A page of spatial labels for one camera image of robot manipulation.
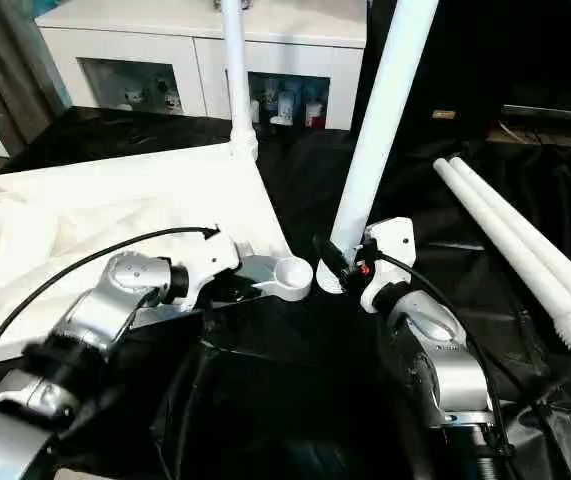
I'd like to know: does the white plastic table leg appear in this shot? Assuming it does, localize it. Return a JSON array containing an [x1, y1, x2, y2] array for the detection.
[[219, 0, 260, 162], [432, 157, 571, 355], [448, 154, 571, 315], [314, 0, 440, 297]]

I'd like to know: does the white plastic table top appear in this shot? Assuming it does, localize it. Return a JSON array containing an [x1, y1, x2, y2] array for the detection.
[[0, 137, 315, 372]]

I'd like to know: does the black mat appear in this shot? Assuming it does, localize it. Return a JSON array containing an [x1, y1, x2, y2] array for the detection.
[[0, 104, 571, 480]]

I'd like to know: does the dark low bench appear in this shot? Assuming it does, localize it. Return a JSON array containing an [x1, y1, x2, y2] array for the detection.
[[487, 103, 571, 150]]

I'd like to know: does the black speaker with gold label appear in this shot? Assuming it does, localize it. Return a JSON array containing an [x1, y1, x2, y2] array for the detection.
[[352, 0, 571, 147]]

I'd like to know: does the white glass-door cabinet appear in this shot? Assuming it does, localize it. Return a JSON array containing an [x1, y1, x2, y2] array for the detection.
[[34, 0, 370, 133]]

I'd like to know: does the grey-brown curtain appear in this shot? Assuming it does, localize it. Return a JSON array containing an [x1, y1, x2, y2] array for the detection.
[[0, 0, 75, 157]]

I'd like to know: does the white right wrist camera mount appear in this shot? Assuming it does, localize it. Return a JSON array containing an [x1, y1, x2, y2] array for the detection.
[[359, 217, 417, 315]]

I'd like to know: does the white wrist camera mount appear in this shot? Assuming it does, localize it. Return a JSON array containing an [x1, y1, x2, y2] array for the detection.
[[184, 224, 242, 312], [359, 217, 417, 315]]

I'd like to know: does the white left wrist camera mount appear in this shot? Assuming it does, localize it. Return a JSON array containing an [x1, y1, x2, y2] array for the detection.
[[184, 224, 242, 312]]

